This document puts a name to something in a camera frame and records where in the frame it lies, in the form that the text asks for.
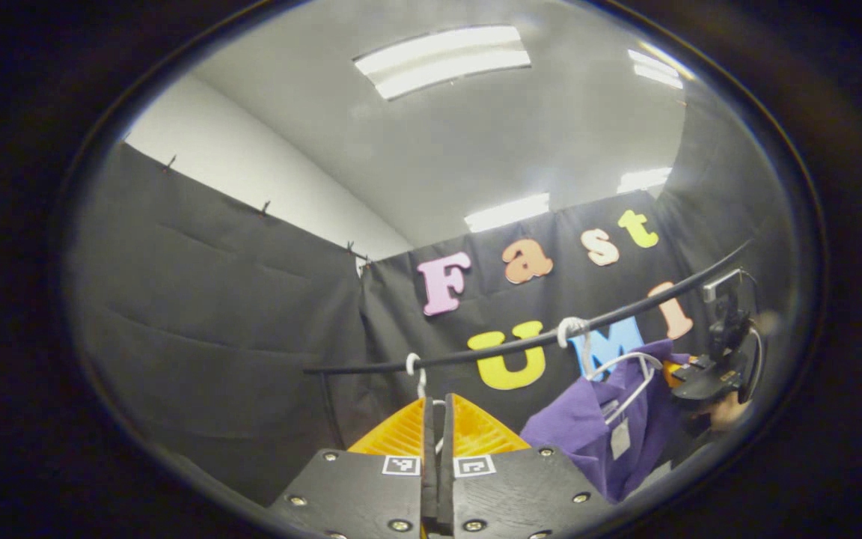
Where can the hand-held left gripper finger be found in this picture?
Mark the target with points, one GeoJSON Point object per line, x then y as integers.
{"type": "Point", "coordinates": [447, 486]}
{"type": "Point", "coordinates": [429, 479]}

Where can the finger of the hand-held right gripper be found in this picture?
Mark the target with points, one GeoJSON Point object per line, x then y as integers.
{"type": "Point", "coordinates": [704, 382]}

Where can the white plastic clothes hanger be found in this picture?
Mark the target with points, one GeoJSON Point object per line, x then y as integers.
{"type": "Point", "coordinates": [572, 326]}
{"type": "Point", "coordinates": [422, 385]}

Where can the black metal clothes rack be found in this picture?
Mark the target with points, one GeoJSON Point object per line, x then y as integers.
{"type": "Point", "coordinates": [491, 349]}

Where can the black backdrop cloth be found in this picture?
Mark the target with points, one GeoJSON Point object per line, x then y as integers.
{"type": "Point", "coordinates": [214, 337]}

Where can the large ceiling light panel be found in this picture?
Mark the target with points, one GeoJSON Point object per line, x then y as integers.
{"type": "Point", "coordinates": [442, 60]}

